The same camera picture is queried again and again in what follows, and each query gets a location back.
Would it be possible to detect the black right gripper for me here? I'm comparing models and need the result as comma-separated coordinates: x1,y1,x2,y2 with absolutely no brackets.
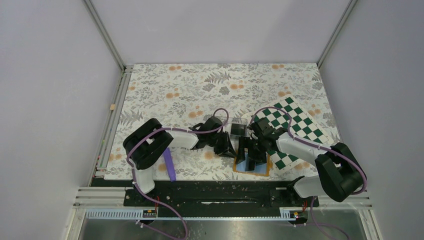
235,136,267,168

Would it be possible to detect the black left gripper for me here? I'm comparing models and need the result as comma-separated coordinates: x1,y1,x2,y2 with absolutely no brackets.
207,131,237,159

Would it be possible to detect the orange leather card holder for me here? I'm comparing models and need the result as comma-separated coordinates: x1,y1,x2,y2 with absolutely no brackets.
232,153,272,177

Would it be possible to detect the black credit card stack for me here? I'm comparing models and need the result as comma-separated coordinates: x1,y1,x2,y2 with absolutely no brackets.
230,123,247,136

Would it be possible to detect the clear acrylic card box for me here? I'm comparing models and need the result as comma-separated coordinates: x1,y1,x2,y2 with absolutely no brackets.
223,117,248,140

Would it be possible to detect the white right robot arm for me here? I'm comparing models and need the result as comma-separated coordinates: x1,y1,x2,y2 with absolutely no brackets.
241,118,367,206

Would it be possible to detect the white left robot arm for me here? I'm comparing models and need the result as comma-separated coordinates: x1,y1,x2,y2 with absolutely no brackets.
122,116,236,206

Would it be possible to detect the floral patterned table mat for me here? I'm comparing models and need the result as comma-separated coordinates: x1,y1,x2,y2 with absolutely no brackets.
95,63,340,185

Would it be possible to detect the green white chessboard mat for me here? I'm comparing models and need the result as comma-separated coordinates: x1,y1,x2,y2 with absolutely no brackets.
253,94,334,173

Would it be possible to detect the purple marker pen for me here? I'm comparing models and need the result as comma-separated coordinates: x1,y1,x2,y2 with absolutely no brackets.
162,147,177,182

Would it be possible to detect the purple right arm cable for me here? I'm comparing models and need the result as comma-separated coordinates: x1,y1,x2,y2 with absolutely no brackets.
248,106,368,239

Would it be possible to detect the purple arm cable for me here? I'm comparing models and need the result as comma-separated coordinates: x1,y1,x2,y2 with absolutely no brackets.
125,107,230,239
248,106,368,239

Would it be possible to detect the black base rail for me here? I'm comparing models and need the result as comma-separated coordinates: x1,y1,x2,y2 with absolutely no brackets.
91,178,355,220

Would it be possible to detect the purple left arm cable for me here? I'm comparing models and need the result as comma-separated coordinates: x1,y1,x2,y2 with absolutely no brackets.
125,107,230,239

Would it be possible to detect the right aluminium frame post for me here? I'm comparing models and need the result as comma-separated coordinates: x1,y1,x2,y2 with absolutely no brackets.
316,0,359,69

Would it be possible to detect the aluminium frame post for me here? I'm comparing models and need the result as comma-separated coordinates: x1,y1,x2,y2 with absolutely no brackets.
316,0,359,69
82,0,127,72

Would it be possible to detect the left aluminium frame post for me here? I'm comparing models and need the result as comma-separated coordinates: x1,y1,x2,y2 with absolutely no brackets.
82,0,127,72

